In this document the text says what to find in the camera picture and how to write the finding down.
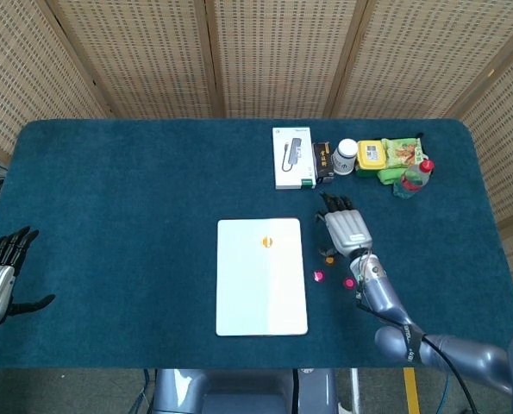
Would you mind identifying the small black box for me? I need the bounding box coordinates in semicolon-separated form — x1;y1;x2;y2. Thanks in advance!
311;141;335;185

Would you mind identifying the white USB hub box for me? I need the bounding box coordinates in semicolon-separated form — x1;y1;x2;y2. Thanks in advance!
272;126;317;191

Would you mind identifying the white paper cup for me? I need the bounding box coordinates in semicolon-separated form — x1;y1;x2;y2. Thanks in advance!
331;138;358;176

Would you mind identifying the yellow lidded green container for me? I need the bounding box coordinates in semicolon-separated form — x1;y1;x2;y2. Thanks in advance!
354;139;388;178

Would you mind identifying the woven rattan folding screen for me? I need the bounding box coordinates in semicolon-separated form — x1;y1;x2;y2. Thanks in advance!
0;0;513;303

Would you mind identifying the white magnetic whiteboard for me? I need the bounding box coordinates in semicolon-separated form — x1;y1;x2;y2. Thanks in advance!
216;217;309;337

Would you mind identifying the green snack bag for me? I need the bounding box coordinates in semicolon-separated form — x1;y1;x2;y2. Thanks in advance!
380;136;428;168

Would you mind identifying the clear bottle red cap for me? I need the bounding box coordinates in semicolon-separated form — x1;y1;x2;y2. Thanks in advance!
392;158;435;199

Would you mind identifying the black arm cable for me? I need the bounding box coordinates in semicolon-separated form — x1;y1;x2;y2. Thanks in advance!
354;275;484;414

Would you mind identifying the green cloth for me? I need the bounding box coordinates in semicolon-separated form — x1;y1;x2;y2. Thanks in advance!
376;166;408;186

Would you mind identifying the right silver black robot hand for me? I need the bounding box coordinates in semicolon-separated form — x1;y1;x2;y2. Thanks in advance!
315;191;374;260

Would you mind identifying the grey robot torso base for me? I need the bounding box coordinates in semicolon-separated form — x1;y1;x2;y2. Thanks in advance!
152;368;339;414

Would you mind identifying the teal carpet table cover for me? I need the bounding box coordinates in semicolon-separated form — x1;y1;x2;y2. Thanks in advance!
0;118;513;370

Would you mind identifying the white table leg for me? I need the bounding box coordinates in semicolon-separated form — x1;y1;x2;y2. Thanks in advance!
349;368;361;414

